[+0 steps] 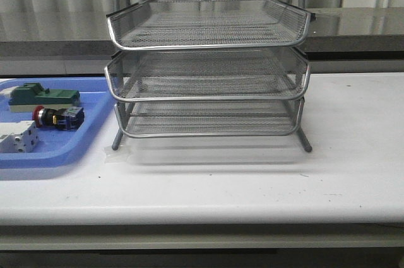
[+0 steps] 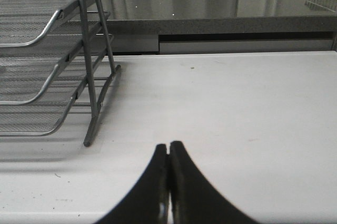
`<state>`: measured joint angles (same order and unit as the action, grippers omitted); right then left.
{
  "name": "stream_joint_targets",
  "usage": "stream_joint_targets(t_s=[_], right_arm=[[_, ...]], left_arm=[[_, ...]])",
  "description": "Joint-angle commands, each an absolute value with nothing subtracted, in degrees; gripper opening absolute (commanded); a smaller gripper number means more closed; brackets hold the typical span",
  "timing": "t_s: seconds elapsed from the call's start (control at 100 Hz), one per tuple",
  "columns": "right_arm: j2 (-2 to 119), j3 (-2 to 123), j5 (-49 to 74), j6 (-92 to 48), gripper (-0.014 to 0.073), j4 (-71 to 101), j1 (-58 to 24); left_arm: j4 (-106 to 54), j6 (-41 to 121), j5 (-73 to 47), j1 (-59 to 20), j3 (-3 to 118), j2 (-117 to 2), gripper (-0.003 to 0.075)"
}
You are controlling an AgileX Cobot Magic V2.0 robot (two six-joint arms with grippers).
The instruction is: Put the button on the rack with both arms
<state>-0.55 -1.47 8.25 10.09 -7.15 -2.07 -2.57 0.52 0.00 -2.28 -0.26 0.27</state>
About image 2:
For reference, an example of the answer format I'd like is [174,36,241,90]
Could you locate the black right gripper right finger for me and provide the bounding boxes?
[170,141,257,223]

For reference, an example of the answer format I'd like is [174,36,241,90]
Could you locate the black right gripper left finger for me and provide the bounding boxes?
[97,144,169,223]

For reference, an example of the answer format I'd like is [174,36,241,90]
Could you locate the mesh tray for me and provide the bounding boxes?
[0,77,111,137]
[1,0,80,48]
[0,20,114,105]

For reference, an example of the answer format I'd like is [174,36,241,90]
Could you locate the grey stone counter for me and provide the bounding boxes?
[103,0,336,54]

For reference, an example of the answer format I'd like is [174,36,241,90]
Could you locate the grey metal rack frame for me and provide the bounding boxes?
[79,0,121,147]

